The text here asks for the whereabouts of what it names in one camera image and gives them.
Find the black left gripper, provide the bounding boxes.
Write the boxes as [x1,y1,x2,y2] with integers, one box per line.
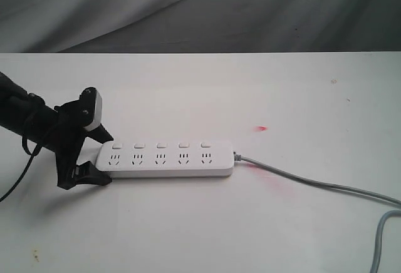
[55,100,113,189]

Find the white five-outlet power strip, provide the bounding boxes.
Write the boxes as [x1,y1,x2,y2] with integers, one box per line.
[95,140,234,179]

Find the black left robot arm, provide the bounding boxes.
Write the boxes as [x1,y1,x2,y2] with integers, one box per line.
[1,74,113,190]

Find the grey fabric backdrop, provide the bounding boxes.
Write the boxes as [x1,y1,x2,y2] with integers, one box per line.
[1,0,400,53]

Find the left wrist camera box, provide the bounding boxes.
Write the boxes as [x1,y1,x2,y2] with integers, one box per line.
[78,87,103,131]

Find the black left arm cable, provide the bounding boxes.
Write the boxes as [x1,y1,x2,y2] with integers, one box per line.
[0,110,63,203]

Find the grey power cable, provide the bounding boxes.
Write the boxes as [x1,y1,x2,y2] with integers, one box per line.
[232,150,401,273]

